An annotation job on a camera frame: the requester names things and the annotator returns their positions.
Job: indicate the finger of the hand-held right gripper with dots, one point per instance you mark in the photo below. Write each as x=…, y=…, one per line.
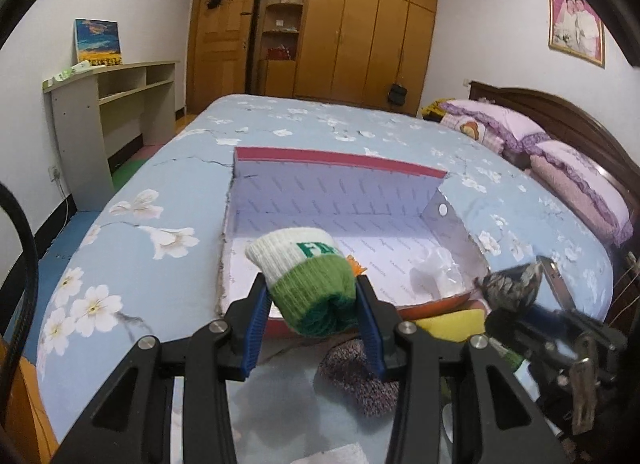
x=585, y=324
x=510, y=331

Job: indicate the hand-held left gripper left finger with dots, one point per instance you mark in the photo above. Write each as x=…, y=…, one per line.
x=252, y=339

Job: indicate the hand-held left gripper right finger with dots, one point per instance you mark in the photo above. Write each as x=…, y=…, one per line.
x=370, y=339

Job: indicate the black and white sock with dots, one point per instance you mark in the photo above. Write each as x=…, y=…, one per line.
x=510, y=289

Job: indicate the purple grey knitted sock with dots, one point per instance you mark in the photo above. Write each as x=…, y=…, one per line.
x=350, y=379

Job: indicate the yellow soft sponge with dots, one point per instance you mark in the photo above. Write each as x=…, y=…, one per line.
x=450, y=326

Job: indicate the white and green sock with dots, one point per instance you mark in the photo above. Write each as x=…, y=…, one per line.
x=300, y=284

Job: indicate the red cardboard box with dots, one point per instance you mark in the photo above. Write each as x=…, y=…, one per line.
x=325, y=199

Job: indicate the orange soft toy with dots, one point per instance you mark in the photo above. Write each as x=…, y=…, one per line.
x=354, y=265

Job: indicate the clear plastic bag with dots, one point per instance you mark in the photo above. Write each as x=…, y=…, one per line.
x=440, y=274

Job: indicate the blue floral bedsheet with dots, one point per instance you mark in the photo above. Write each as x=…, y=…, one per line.
x=150, y=269

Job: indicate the purple frilled pillow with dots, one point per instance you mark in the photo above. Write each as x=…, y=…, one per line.
x=505, y=119
x=580, y=174

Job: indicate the cartoon print pillow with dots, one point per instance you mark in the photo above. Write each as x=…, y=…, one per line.
x=470, y=131

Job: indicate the green floor mat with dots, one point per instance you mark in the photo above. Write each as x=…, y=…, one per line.
x=127, y=174

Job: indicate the blue floor mat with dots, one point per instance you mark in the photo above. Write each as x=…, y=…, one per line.
x=65, y=236

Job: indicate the dark wooden headboard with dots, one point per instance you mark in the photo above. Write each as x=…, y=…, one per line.
x=575, y=109

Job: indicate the yellow and black cloth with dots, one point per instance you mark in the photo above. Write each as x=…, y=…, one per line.
x=434, y=109

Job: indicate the orange wooden cabinet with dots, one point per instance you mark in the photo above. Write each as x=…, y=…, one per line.
x=20, y=409

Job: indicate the black bag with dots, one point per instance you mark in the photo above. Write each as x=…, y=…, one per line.
x=397, y=95

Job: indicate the grey shelf desk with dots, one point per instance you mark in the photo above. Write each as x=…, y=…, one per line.
x=80, y=134

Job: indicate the wooden door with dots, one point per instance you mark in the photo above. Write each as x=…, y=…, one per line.
x=220, y=59

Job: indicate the red item on wardrobe shelf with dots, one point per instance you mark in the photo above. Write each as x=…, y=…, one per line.
x=280, y=52

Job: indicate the wooden wardrobe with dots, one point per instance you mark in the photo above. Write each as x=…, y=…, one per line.
x=350, y=34

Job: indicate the white and green packet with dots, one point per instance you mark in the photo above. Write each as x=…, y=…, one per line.
x=70, y=74

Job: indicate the landscape painting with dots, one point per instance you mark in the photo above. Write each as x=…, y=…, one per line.
x=98, y=42

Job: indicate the framed wall photo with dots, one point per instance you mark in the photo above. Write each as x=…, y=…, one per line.
x=577, y=26

